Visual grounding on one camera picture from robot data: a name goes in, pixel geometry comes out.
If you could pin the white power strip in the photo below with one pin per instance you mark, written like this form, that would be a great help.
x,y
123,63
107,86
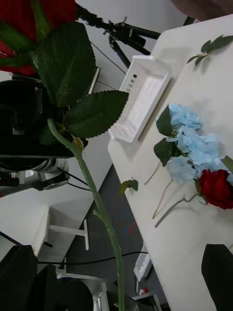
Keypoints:
x,y
142,267

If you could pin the loose green leaf twig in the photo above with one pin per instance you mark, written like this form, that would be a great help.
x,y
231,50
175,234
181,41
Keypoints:
x,y
216,45

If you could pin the small loose curled green leaf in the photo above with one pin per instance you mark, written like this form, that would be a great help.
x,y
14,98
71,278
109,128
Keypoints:
x,y
132,184

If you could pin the red rose with short stem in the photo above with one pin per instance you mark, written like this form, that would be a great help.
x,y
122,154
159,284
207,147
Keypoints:
x,y
218,189

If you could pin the person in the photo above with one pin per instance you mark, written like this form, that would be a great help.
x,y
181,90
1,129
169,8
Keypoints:
x,y
206,8

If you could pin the pale blue flower with leaves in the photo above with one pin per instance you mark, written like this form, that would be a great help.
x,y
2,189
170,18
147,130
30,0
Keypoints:
x,y
187,117
180,170
201,145

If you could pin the red rose with long stem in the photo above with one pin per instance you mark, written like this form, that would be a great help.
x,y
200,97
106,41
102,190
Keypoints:
x,y
65,63

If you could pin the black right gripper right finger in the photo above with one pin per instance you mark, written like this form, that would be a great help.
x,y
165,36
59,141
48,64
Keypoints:
x,y
218,274

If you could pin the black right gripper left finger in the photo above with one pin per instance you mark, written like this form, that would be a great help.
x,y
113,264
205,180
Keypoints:
x,y
17,279

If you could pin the silver-grey left arm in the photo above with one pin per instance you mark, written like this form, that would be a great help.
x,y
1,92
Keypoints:
x,y
36,167

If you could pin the black tripod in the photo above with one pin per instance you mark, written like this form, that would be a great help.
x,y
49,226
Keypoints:
x,y
126,31

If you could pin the white desk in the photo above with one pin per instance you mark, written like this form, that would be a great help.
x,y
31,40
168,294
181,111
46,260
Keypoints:
x,y
21,216

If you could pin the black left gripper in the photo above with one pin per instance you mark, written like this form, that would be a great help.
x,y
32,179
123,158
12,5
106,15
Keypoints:
x,y
21,143

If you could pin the shallow white plastic box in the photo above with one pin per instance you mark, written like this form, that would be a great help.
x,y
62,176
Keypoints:
x,y
143,97

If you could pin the grey robot torso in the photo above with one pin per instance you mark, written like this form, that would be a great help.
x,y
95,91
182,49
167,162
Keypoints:
x,y
80,291

